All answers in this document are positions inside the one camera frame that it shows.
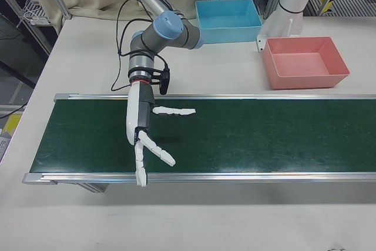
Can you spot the white grey robot hand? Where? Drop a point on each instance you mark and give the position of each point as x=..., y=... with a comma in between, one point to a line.
x=133, y=115

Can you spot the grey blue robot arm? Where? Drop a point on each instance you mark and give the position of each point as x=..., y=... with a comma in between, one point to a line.
x=167, y=26

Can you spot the blue plastic box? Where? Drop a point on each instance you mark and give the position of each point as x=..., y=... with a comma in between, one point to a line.
x=226, y=18

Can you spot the pink plastic box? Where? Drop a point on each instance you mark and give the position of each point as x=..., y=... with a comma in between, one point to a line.
x=302, y=63

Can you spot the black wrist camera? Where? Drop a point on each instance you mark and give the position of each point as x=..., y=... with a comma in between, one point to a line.
x=164, y=82

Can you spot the green conveyor belt aluminium frame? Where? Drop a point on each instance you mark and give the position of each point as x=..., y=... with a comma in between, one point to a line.
x=235, y=139

